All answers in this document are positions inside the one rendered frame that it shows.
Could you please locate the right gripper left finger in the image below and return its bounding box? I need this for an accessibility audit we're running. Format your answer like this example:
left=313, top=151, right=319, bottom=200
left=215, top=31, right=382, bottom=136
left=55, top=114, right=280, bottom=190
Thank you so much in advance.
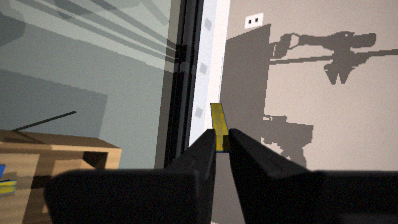
left=44, top=129, right=217, bottom=224

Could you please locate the blue flat bar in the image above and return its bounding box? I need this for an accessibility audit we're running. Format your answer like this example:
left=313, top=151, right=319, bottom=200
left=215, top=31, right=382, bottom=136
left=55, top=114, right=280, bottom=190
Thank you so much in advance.
left=0, top=165, right=6, bottom=179

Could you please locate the cardboard box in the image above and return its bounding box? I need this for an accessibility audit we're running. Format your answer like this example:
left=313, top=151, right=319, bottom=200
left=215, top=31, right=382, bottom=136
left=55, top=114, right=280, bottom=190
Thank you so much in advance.
left=0, top=130, right=122, bottom=224

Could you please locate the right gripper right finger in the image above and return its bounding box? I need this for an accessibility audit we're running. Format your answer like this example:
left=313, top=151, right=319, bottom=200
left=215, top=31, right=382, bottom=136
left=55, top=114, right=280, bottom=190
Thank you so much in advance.
left=228, top=129, right=398, bottom=224

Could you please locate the yellow strip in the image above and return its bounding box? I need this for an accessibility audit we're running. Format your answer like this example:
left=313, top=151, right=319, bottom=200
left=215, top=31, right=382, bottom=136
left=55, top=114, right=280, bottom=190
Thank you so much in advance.
left=210, top=103, right=232, bottom=153
left=0, top=179, right=16, bottom=195

